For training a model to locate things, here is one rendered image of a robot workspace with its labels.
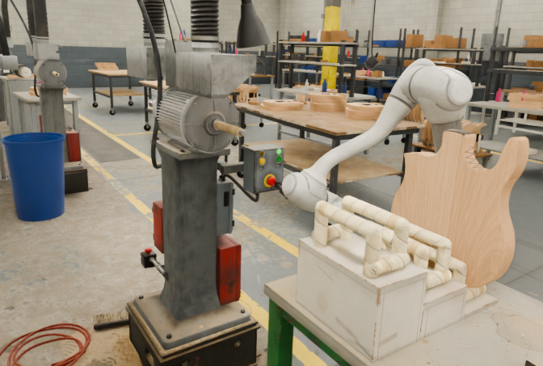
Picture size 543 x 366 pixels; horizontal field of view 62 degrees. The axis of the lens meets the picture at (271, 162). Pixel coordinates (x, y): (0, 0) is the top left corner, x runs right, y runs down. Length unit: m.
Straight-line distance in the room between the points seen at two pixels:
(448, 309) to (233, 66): 0.97
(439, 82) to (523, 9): 11.95
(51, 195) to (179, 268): 2.48
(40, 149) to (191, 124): 2.65
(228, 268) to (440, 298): 1.34
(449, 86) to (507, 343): 0.77
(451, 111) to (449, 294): 0.67
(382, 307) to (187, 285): 1.39
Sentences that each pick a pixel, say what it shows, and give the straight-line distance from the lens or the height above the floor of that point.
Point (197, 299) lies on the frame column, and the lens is 2.29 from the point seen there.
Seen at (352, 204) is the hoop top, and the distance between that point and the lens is 1.09.
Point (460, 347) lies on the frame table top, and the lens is 1.15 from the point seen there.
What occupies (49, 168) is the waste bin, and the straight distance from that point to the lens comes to 4.40.
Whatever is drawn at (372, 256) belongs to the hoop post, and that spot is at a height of 1.15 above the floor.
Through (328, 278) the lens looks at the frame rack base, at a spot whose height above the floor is 1.05.
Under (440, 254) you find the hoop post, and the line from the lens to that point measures 1.16.
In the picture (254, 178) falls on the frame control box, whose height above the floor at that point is 0.99.
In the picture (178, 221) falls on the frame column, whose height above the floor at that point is 0.79.
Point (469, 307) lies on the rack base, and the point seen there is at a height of 0.94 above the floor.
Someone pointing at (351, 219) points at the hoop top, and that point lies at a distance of 0.98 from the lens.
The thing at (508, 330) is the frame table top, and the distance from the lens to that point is 1.26.
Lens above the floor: 1.55
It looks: 14 degrees down
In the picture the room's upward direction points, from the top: 2 degrees clockwise
